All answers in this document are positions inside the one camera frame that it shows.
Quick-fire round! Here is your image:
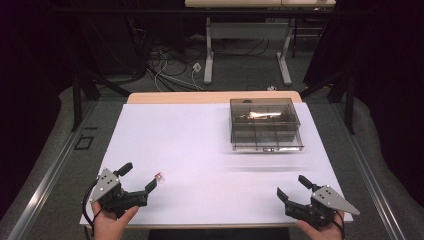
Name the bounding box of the bundle of floor cables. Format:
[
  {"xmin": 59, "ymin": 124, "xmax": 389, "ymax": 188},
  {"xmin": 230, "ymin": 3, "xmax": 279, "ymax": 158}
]
[{"xmin": 128, "ymin": 16, "xmax": 271, "ymax": 93}]

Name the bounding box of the white desk with metal legs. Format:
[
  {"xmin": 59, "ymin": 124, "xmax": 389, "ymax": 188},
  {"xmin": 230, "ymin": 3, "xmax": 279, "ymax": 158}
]
[{"xmin": 184, "ymin": 0, "xmax": 337, "ymax": 86}]

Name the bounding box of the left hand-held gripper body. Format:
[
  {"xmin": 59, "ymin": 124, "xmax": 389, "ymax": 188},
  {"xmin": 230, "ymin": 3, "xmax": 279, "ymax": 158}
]
[{"xmin": 89, "ymin": 167, "xmax": 149, "ymax": 220}]

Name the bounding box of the clear grey plastic organizer box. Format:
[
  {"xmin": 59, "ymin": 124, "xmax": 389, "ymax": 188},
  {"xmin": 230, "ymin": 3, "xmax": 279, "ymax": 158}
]
[{"xmin": 229, "ymin": 97, "xmax": 305, "ymax": 153}]

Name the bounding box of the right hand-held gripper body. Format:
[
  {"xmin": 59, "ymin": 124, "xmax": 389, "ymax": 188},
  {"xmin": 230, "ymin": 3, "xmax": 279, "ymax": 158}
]
[{"xmin": 283, "ymin": 184, "xmax": 361, "ymax": 230}]

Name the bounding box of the person's left hand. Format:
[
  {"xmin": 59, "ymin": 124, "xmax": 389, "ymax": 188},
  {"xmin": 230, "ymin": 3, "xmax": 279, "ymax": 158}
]
[{"xmin": 91, "ymin": 199, "xmax": 140, "ymax": 240}]

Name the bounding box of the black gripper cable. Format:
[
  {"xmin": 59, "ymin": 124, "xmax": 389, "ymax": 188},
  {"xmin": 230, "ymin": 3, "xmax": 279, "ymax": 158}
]
[
  {"xmin": 81, "ymin": 178, "xmax": 102, "ymax": 236},
  {"xmin": 331, "ymin": 210, "xmax": 346, "ymax": 232}
]

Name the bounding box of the dark curtain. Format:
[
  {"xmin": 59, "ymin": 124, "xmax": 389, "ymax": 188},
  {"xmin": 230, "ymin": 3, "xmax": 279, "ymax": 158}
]
[
  {"xmin": 303, "ymin": 0, "xmax": 424, "ymax": 209},
  {"xmin": 0, "ymin": 0, "xmax": 81, "ymax": 221}
]

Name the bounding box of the black metal stand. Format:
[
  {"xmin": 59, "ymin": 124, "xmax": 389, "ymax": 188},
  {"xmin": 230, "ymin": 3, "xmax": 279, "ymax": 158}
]
[
  {"xmin": 68, "ymin": 49, "xmax": 133, "ymax": 133},
  {"xmin": 298, "ymin": 63, "xmax": 357, "ymax": 135}
]

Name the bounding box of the aluminium floor rail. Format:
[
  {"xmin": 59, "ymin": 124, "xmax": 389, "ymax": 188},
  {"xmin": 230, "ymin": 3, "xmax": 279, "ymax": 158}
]
[
  {"xmin": 329, "ymin": 99, "xmax": 408, "ymax": 240},
  {"xmin": 6, "ymin": 99, "xmax": 99, "ymax": 240}
]

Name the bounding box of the person's right hand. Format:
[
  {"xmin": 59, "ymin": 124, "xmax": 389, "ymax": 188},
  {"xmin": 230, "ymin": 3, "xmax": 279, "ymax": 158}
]
[{"xmin": 295, "ymin": 209, "xmax": 346, "ymax": 240}]

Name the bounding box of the white table cover sheet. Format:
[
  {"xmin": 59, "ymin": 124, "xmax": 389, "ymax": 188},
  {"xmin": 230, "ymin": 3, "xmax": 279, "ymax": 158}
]
[{"xmin": 79, "ymin": 101, "xmax": 354, "ymax": 228}]

